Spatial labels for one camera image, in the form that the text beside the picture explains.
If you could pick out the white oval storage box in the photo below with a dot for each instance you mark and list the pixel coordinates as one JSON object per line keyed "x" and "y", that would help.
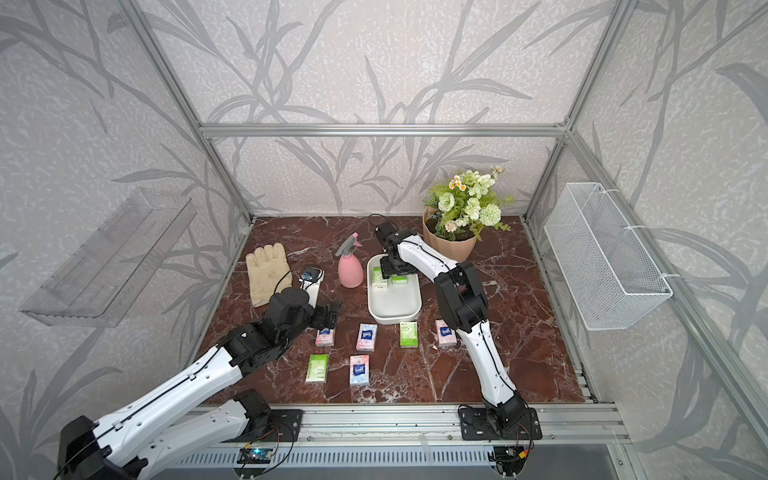
{"x": 395, "y": 303}

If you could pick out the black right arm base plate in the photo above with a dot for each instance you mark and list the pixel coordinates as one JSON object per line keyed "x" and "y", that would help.
{"x": 478, "y": 423}

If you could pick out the aluminium cage frame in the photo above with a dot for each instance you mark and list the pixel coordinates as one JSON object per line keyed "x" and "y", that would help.
{"x": 672, "y": 140}

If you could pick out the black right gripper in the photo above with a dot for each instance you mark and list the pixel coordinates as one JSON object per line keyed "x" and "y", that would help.
{"x": 387, "y": 271}

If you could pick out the white wire mesh basket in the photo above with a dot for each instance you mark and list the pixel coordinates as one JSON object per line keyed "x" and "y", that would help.
{"x": 610, "y": 274}

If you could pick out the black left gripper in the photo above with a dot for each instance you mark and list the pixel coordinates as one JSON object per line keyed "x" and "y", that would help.
{"x": 321, "y": 320}

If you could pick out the pink spray bottle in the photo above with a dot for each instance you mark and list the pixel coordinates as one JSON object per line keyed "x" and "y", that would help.
{"x": 350, "y": 271}

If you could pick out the right circuit board with wires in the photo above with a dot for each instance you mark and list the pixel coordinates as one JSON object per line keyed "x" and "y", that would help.
{"x": 508, "y": 459}

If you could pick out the pink Tempo tissue pack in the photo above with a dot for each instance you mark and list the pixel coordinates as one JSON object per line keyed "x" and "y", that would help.
{"x": 325, "y": 338}
{"x": 446, "y": 337}
{"x": 359, "y": 370}
{"x": 367, "y": 336}

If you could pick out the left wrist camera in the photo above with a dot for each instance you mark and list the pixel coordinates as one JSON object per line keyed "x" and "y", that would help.
{"x": 310, "y": 281}

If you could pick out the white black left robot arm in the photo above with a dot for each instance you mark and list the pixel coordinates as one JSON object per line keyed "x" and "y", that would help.
{"x": 149, "y": 434}

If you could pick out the beige pot with flowers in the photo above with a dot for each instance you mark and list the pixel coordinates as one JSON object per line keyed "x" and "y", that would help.
{"x": 459, "y": 211}

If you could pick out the clear acrylic wall shelf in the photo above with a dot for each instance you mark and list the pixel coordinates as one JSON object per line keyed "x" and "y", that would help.
{"x": 98, "y": 284}

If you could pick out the green circuit board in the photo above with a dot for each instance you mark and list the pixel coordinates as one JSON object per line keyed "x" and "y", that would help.
{"x": 256, "y": 455}

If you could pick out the green white tissue pack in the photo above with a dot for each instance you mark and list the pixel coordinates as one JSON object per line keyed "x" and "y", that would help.
{"x": 317, "y": 368}

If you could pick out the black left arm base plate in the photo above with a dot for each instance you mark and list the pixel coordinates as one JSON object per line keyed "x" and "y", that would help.
{"x": 278, "y": 425}

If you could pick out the cream fabric work glove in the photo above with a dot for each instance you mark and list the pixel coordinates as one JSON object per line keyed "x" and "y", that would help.
{"x": 268, "y": 272}

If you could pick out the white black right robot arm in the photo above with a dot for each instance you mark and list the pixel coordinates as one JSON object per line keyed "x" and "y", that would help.
{"x": 463, "y": 306}

